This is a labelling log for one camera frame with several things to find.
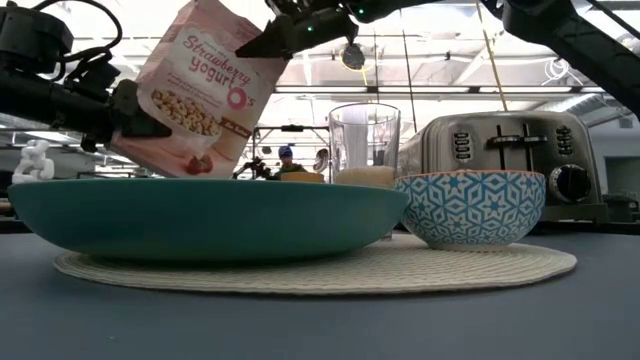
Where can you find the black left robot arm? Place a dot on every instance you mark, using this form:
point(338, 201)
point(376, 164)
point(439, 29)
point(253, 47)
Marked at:
point(45, 102)

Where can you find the black metal stand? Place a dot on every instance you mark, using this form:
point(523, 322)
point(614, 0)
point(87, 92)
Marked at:
point(292, 128)

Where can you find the white figurine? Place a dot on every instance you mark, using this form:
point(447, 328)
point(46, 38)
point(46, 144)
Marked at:
point(32, 160)

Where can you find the black background robot arm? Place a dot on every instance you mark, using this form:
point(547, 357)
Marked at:
point(255, 167)

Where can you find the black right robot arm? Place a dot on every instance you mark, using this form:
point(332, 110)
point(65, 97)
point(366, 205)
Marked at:
point(575, 40)

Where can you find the blue patterned bowl orange inside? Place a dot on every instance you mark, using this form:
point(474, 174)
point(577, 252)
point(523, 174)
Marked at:
point(470, 210)

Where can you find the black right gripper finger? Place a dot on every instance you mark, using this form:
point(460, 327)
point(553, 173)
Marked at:
point(277, 42)

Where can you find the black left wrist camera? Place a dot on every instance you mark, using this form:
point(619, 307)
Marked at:
point(35, 37)

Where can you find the black ceiling-hung device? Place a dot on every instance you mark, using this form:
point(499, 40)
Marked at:
point(353, 56)

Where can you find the green round plate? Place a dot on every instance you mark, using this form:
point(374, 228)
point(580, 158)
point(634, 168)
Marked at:
point(200, 215)

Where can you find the black computer box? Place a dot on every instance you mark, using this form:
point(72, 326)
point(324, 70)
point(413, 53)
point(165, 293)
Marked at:
point(620, 209)

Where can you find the silver four-slot toaster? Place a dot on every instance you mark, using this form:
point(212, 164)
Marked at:
point(435, 150)

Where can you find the clear drinking glass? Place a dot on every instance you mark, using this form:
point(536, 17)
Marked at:
point(365, 145)

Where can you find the silver round object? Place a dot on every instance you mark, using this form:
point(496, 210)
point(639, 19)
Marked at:
point(320, 160)

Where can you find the pink strawberry yogurt cereal box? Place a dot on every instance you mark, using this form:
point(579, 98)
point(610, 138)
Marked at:
point(200, 100)

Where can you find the cream round woven placemat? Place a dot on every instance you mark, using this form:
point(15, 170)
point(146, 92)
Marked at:
point(350, 272)

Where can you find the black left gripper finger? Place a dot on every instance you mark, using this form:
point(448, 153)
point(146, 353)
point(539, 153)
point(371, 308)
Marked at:
point(142, 129)

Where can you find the person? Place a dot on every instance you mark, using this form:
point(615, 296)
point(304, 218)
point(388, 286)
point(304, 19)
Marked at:
point(287, 162)

